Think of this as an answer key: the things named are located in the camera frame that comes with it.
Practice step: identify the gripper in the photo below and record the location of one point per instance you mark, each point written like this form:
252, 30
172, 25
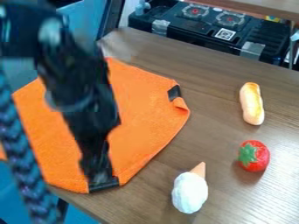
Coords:
83, 99

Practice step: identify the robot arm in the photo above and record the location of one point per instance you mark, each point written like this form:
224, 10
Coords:
23, 32

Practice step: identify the black tool case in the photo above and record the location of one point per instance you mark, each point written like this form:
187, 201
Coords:
218, 26

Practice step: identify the toy ice cream cone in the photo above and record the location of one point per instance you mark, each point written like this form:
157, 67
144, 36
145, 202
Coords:
190, 191

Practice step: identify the toy bread loaf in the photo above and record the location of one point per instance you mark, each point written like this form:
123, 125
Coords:
252, 103

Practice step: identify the red toy strawberry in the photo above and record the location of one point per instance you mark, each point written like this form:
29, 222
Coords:
255, 156

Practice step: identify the orange cloth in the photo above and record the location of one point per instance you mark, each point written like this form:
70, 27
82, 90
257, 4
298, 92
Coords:
148, 110

